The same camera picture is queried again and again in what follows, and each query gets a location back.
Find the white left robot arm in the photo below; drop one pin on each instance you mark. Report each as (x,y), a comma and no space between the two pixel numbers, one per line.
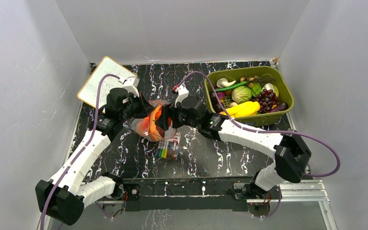
(63,197)

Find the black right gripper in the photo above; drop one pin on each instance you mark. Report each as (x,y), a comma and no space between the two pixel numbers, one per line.
(171,116)

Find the yellow framed whiteboard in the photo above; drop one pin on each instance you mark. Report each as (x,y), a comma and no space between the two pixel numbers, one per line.
(108,74)

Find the green toy chilli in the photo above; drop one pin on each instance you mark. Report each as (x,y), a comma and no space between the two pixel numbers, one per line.
(243,83)

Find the white toy mushroom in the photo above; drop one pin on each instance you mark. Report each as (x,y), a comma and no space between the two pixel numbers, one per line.
(224,83)

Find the purple toy eggplant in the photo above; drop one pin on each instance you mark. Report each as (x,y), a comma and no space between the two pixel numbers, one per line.
(279,108)

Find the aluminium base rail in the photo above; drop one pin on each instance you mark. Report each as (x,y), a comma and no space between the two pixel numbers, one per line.
(187,190)

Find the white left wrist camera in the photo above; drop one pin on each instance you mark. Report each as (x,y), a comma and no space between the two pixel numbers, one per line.
(130,84)

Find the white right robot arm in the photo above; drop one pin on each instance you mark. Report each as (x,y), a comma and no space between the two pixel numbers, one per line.
(289,152)

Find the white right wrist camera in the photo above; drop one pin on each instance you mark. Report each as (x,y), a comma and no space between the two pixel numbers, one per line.
(182,93)

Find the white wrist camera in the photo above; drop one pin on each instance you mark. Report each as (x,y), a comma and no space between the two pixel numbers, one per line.
(130,84)
(182,93)

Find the yellow toy banana bunch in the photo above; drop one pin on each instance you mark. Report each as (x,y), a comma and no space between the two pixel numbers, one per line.
(244,109)

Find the clear zip bag orange zipper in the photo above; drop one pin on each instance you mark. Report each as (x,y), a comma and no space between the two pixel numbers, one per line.
(169,133)

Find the toy green cabbage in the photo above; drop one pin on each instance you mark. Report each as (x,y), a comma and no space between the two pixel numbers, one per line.
(241,94)

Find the purple toy grapes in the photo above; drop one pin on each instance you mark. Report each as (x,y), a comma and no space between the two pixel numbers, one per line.
(267,100)

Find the olive green plastic bin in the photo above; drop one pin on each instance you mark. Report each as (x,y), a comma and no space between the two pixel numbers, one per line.
(255,95)

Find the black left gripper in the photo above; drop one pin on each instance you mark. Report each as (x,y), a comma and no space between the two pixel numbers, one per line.
(145,107)

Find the pack of coloured markers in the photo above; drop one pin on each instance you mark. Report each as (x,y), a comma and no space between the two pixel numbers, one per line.
(168,149)

